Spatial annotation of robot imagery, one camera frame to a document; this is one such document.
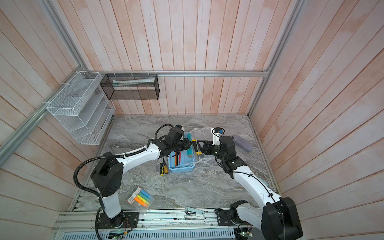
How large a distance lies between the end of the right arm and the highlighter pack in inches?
A: 15.9

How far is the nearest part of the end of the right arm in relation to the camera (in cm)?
62

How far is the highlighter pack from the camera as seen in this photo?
0.80 m
